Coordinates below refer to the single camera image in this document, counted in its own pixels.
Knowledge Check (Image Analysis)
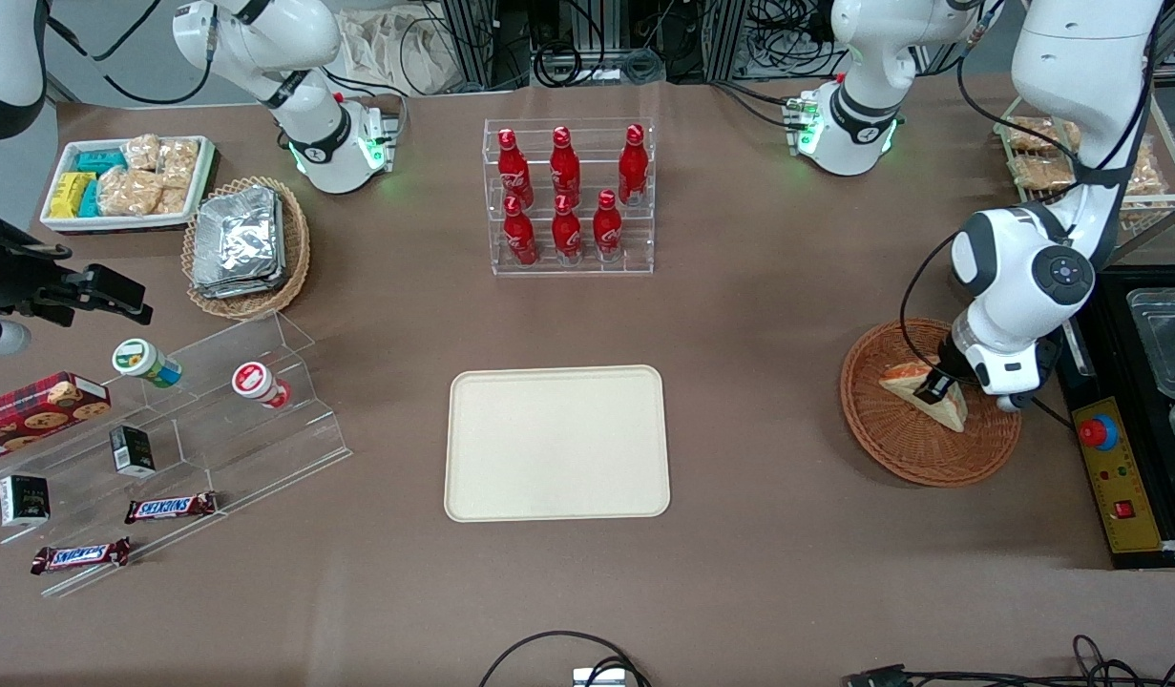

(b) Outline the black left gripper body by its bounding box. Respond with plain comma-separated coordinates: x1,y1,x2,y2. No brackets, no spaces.
934,329,979,385

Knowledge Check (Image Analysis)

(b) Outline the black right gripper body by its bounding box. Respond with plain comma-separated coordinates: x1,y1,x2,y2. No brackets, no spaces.
0,260,34,323

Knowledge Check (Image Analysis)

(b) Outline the triangle sandwich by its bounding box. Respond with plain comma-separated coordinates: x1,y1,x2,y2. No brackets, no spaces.
879,358,970,433

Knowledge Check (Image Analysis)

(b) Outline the round brown wicker basket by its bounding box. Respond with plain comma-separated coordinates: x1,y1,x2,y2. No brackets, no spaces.
840,318,1022,488

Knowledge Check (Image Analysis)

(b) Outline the oval light wicker basket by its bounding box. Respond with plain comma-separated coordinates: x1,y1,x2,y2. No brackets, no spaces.
182,177,311,319

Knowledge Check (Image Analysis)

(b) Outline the beige rectangular tray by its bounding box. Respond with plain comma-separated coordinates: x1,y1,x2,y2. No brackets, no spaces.
444,365,671,523

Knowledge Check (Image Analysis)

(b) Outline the white rectangular snack bin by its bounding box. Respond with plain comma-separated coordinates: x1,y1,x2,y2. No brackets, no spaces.
40,135,216,235

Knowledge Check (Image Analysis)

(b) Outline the green lid cup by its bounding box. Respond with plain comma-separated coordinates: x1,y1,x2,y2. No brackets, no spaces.
112,338,182,388

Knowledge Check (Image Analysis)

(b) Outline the yellow snack pack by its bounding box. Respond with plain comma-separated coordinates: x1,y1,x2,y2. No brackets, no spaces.
49,172,96,219

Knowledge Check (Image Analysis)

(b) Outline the red cookie box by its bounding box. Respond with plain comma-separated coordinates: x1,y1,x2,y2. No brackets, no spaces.
0,372,112,466

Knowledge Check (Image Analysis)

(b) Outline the silver foil pouch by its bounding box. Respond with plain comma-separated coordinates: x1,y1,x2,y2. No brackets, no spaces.
191,258,288,300
196,186,283,280

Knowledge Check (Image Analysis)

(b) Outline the small black box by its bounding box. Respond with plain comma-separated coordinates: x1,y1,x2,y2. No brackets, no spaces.
109,425,157,478

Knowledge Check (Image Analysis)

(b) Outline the red lid cup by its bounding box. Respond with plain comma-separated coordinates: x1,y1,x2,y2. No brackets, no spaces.
231,362,292,409

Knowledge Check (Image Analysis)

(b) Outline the black machine with yellow panel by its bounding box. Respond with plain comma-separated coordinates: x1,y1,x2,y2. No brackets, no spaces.
1055,267,1175,571

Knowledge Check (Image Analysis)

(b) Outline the clear acrylic stepped shelf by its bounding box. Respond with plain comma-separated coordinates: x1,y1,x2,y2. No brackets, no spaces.
0,310,352,599

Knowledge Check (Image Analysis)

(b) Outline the black and white box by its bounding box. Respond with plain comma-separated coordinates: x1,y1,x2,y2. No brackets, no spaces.
0,474,52,528

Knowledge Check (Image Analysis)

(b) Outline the snickers bar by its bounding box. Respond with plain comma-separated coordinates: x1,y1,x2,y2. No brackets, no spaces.
31,537,132,575
124,491,219,525

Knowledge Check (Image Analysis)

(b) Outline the beige cloth bag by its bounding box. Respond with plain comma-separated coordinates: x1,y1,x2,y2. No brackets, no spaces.
337,8,454,96

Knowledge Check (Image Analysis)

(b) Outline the red cola bottle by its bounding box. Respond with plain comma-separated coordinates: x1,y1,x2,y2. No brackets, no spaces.
497,128,535,209
619,124,649,206
503,196,538,266
552,194,583,260
593,190,623,259
550,126,581,206

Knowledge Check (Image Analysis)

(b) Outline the clear acrylic bottle rack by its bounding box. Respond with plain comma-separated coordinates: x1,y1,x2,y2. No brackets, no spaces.
483,118,656,278

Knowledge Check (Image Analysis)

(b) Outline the black machine cable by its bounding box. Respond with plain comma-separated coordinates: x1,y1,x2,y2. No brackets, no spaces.
1026,394,1075,430

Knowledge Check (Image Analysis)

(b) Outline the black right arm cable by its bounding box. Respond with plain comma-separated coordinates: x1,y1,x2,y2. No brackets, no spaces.
48,0,216,106

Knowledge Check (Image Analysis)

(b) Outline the white wire rack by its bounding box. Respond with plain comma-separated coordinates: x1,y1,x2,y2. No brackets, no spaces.
996,91,1175,263

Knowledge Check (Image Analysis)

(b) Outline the black cable with plug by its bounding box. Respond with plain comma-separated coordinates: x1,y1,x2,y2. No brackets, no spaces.
843,635,1175,687

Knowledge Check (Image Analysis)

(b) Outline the black right base cable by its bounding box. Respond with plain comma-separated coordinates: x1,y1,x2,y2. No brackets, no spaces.
322,65,409,144

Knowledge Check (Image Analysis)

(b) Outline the black base cable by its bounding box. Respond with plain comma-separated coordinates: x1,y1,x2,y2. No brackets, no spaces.
711,79,803,130
322,65,409,144

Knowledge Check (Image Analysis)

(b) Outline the black left base cable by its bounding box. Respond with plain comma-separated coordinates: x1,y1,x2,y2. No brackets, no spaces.
711,79,803,130

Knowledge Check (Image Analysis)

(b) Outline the aluminium frame post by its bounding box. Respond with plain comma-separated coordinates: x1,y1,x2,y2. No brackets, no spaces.
702,0,752,82
441,0,531,92

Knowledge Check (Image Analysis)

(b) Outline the black looped table cable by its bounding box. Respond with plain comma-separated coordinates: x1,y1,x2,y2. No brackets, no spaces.
479,630,652,687

